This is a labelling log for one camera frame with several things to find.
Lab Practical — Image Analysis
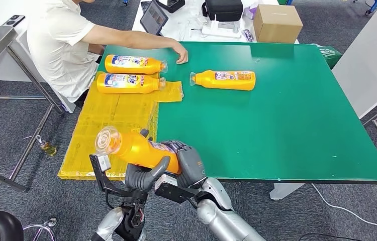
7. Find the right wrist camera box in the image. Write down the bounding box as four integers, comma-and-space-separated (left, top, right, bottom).
154, 174, 196, 204

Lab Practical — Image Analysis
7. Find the blue metal cart frame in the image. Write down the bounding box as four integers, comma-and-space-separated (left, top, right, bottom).
353, 0, 377, 16

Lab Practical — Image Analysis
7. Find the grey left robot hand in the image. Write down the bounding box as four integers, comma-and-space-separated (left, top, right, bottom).
124, 129, 171, 193

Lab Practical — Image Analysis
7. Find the green bag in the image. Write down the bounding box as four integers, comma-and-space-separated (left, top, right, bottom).
312, 44, 343, 70

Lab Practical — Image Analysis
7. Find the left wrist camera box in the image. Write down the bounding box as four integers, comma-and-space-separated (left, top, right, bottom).
89, 153, 113, 192

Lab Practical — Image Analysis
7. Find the pale plastic bag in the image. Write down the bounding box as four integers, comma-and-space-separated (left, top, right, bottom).
242, 3, 259, 20

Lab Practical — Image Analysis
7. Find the white floor cable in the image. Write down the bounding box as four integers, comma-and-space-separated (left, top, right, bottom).
312, 184, 377, 237

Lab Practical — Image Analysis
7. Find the white table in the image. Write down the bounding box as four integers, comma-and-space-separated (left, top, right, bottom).
131, 0, 300, 45

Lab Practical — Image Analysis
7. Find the orange detergent bottle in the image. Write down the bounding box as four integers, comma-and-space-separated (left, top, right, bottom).
97, 73, 167, 95
104, 54, 169, 75
95, 126, 182, 175
189, 70, 256, 91

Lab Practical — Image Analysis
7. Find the white power strip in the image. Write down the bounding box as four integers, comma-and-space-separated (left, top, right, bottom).
202, 15, 242, 40

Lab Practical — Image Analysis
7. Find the yellow taped cardboard sheet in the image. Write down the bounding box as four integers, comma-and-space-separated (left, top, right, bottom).
57, 71, 184, 181

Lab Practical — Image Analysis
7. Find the brown cardboard box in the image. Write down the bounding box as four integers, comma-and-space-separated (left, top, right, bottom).
253, 4, 304, 45

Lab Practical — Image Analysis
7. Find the small yellow-green bottle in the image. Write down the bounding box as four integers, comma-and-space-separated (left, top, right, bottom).
35, 135, 58, 157

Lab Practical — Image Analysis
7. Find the white chair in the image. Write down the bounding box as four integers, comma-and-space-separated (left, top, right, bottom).
59, 98, 76, 114

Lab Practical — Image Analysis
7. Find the black carry case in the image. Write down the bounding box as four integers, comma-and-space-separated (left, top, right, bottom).
202, 0, 244, 23

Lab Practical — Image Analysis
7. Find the dark tablet on stand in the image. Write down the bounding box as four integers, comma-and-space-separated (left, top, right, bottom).
140, 0, 169, 37

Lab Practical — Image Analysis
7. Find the black floor cable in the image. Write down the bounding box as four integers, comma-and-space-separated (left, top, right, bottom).
297, 233, 364, 241

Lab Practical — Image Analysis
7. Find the purple snack packet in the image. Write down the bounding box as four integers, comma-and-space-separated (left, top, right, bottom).
241, 29, 254, 43

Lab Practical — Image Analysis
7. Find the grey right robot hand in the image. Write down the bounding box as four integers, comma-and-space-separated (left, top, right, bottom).
160, 140, 208, 190

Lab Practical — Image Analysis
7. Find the person's right hand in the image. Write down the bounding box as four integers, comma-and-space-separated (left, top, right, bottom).
171, 41, 189, 65

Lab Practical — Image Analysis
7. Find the chrome stool footrest ring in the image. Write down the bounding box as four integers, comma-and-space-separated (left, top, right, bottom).
22, 217, 57, 241

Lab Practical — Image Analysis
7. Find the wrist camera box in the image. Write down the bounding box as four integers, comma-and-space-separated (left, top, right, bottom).
154, 174, 196, 204
89, 153, 113, 192

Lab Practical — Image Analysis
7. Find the person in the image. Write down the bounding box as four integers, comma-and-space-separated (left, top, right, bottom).
27, 0, 189, 112

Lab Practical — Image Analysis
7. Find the black device box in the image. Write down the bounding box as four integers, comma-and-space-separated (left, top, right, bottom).
156, 0, 186, 14

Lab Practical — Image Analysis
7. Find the white table foot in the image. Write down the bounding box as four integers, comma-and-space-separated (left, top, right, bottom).
269, 183, 306, 201

